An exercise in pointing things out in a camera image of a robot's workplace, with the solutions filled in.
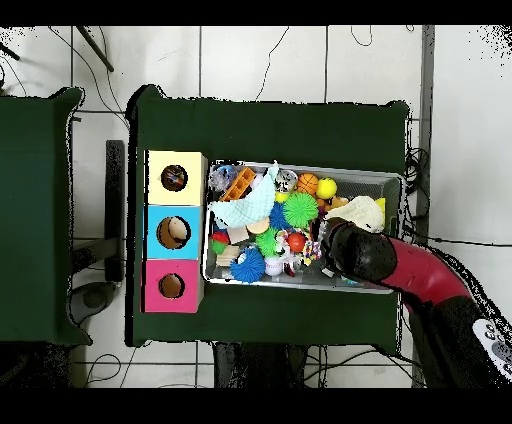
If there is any mint green waffle cloth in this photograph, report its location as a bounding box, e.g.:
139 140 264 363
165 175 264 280
209 162 281 231

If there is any white colourful spotted cloth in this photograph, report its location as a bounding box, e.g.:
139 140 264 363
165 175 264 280
275 230 323 267

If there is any colourful patterned cloth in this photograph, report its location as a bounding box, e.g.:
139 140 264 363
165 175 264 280
163 166 187 190

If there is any clear mesh bin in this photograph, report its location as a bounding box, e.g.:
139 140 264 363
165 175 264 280
202 161 403 296

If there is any wooden three-hole box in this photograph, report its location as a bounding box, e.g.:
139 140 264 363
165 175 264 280
143 149 209 315

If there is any round wooden disc toy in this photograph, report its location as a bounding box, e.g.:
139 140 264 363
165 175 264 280
246 217 271 237

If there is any silver drink can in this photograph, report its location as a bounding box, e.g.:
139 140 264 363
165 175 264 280
275 169 299 193

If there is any green spiky ball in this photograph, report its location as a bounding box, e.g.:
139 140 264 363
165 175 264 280
283 191 320 229

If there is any large blue spiky ball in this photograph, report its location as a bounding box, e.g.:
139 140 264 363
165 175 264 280
231 247 267 285

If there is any small orange basketball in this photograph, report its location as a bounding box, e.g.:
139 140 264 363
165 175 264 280
296 172 320 196

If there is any yellow ball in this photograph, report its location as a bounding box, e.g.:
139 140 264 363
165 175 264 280
316 178 338 200

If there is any cream waffle cloth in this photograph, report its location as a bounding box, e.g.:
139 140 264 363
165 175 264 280
324 195 386 235

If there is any black panel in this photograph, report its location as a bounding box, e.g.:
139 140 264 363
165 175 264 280
105 139 126 283

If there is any green side table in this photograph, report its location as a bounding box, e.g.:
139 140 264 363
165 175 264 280
0 86 91 345

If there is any black rod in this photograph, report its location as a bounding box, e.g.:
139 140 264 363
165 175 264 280
76 26 115 73

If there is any black floor cable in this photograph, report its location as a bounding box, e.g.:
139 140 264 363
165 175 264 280
402 227 512 248

